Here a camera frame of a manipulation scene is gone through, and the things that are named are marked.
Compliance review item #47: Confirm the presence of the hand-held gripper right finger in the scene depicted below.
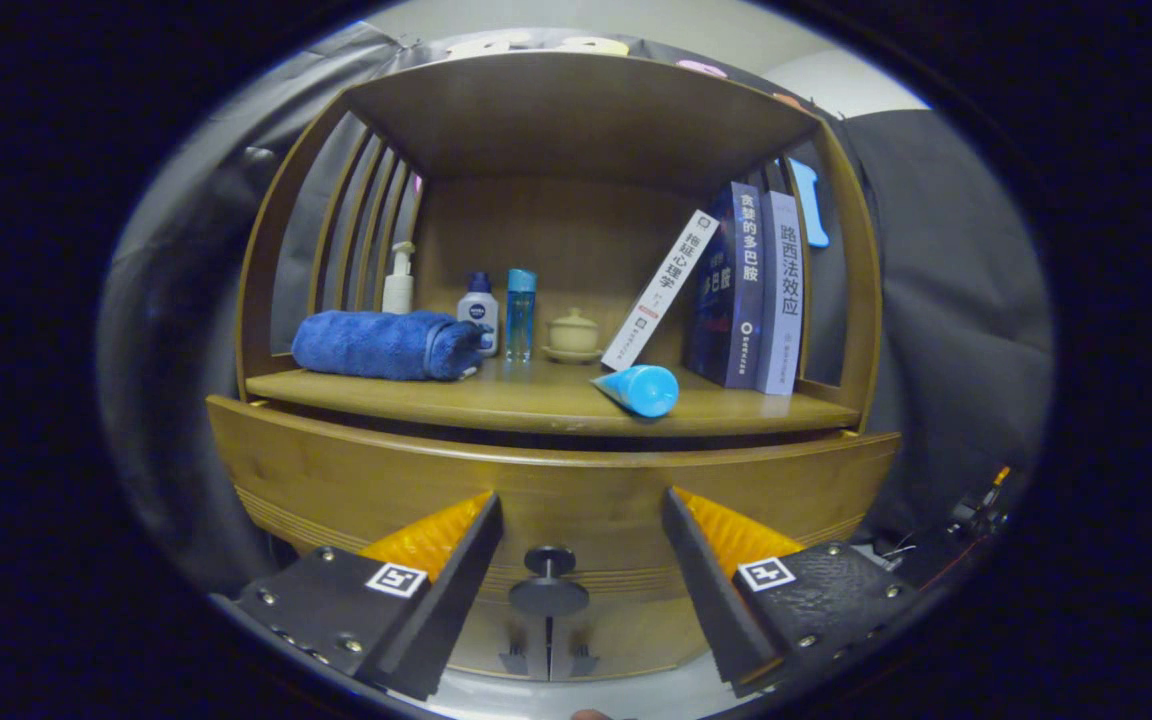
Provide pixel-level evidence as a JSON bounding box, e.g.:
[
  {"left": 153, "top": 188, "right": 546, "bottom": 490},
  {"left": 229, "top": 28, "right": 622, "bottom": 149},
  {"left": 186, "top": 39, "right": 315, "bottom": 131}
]
[{"left": 661, "top": 487, "right": 922, "bottom": 699}]

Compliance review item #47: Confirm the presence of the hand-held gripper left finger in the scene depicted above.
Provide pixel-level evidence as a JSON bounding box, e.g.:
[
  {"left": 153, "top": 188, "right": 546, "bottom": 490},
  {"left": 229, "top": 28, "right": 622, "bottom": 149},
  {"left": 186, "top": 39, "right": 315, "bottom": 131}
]
[{"left": 234, "top": 492, "right": 505, "bottom": 703}]

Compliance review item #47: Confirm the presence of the wooden drawer with black knob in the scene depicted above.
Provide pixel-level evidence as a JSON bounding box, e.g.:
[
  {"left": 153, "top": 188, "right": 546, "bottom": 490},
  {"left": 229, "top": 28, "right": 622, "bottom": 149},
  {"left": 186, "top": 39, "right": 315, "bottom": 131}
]
[{"left": 206, "top": 394, "right": 903, "bottom": 621}]

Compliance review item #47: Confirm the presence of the blue and white tube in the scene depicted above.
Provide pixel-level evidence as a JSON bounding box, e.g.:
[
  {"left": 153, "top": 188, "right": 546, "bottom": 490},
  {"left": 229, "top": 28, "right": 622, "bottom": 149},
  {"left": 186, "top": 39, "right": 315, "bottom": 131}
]
[{"left": 591, "top": 364, "right": 681, "bottom": 419}]

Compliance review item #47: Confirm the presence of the wooden cabinet door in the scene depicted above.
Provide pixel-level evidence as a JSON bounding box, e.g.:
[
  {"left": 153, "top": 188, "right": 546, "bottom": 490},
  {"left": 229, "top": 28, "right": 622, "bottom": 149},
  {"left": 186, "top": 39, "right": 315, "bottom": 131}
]
[
  {"left": 446, "top": 600, "right": 549, "bottom": 682},
  {"left": 548, "top": 598, "right": 713, "bottom": 682}
]

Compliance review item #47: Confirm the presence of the wooden countertop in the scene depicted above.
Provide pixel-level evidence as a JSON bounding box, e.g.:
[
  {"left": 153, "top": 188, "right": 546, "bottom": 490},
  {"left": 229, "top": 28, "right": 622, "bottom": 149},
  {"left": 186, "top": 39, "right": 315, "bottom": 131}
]
[{"left": 244, "top": 355, "right": 862, "bottom": 438}]

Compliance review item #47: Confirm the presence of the dark equipment with orange part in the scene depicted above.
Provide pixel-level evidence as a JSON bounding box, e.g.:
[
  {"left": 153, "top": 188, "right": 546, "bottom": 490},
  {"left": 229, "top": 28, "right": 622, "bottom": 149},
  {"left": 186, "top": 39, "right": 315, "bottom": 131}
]
[{"left": 921, "top": 465, "right": 1015, "bottom": 586}]

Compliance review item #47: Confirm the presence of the blue folded towel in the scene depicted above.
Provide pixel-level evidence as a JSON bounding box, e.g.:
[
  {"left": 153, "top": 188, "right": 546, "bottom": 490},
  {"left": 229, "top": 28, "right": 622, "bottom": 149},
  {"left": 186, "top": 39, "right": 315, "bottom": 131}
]
[{"left": 291, "top": 309, "right": 490, "bottom": 383}]

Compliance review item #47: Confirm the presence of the beige lidded teacup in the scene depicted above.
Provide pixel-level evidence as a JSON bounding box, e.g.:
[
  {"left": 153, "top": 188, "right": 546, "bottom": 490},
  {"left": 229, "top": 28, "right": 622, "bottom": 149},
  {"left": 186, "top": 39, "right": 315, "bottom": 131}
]
[{"left": 541, "top": 308, "right": 605, "bottom": 365}]

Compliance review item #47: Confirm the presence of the dark blue book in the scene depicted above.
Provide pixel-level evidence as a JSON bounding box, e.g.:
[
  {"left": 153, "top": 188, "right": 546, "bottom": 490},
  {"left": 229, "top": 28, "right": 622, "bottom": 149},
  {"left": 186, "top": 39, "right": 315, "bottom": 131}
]
[{"left": 686, "top": 181, "right": 767, "bottom": 390}]

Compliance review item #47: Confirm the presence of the pale lavender book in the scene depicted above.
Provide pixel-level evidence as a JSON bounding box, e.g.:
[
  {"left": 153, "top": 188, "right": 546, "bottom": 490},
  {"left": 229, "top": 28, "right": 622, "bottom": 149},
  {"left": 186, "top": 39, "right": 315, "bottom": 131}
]
[{"left": 754, "top": 191, "right": 805, "bottom": 396}]

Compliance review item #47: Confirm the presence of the clear blue bottle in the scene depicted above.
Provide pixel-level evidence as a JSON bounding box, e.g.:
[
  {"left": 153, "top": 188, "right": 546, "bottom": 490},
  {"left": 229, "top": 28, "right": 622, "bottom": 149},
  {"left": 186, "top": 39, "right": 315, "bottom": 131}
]
[{"left": 505, "top": 268, "right": 539, "bottom": 363}]

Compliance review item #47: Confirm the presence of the white bottle with blue cap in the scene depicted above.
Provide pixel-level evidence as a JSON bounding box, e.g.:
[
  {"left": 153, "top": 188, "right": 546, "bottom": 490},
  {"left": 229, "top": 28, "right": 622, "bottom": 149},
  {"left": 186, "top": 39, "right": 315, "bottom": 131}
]
[{"left": 456, "top": 271, "right": 501, "bottom": 358}]

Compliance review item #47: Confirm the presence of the white book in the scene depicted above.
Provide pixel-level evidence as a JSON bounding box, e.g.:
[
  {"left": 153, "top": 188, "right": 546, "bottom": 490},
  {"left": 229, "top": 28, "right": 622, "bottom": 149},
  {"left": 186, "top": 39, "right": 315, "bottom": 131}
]
[{"left": 600, "top": 209, "right": 721, "bottom": 372}]

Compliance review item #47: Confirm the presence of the white pump bottle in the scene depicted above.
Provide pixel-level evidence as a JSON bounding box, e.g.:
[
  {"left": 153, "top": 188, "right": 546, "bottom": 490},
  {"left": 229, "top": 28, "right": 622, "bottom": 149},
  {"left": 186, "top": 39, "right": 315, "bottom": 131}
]
[{"left": 381, "top": 241, "right": 417, "bottom": 316}]

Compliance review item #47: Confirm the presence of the black backdrop cloth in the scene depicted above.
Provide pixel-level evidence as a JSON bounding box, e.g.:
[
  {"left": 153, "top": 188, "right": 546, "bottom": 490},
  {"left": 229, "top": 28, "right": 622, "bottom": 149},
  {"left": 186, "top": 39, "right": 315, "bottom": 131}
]
[{"left": 96, "top": 20, "right": 1055, "bottom": 591}]

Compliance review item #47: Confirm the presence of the wooden cabinet with shelf frame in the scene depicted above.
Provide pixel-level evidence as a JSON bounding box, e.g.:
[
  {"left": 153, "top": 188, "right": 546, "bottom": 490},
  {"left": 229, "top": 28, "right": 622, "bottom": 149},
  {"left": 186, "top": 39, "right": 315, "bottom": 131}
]
[{"left": 234, "top": 50, "right": 885, "bottom": 683}]

